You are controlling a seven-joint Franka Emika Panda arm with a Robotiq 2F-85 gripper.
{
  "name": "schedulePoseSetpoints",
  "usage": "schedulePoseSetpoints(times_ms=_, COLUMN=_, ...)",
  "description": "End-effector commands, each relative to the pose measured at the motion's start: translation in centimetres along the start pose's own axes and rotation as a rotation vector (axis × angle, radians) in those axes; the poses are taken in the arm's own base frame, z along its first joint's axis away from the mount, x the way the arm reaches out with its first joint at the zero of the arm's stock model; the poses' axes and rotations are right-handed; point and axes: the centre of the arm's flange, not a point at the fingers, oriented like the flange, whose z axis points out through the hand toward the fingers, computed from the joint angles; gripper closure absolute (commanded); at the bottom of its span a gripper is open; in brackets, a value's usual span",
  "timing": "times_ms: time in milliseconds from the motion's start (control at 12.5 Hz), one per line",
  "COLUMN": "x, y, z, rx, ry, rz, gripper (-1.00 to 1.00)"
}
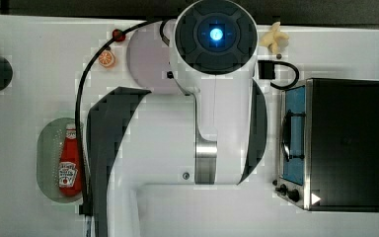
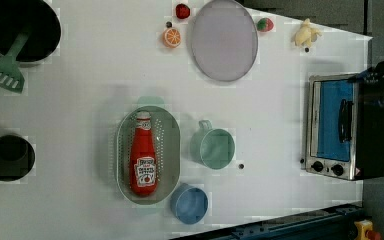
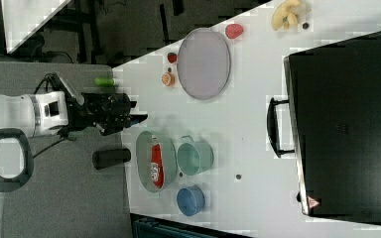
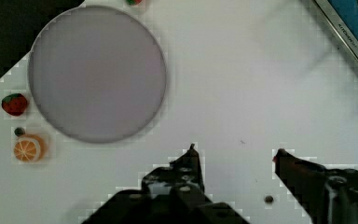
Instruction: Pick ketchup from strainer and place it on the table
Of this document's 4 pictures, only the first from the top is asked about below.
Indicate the red ketchup bottle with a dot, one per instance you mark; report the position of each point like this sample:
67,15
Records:
68,168

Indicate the dark red strawberry toy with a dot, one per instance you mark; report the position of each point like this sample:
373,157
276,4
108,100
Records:
118,35

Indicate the orange slice toy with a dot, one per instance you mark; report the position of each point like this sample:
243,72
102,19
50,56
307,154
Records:
107,59

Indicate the peeled banana toy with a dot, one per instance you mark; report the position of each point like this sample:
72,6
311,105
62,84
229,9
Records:
272,38

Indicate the black toaster oven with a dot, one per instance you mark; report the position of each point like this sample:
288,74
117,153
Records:
329,145

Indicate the lavender round plate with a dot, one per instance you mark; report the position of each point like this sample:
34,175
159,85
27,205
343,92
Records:
148,61

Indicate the green oval strainer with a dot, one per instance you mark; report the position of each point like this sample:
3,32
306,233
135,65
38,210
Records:
50,145

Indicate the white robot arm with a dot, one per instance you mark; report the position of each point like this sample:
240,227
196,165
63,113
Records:
209,129

